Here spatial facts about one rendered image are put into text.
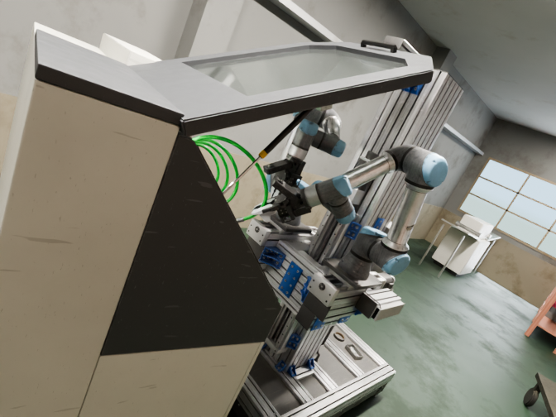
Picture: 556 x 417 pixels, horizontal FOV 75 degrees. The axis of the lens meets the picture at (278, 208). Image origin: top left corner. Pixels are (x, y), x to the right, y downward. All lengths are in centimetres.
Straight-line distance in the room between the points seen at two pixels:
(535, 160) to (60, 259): 915
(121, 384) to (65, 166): 71
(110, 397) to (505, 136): 923
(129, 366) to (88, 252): 43
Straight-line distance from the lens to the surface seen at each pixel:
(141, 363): 125
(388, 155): 153
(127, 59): 153
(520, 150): 956
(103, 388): 129
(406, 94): 194
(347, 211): 129
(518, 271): 933
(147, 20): 326
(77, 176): 86
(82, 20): 313
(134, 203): 90
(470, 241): 763
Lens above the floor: 161
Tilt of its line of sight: 16 degrees down
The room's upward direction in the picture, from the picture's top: 25 degrees clockwise
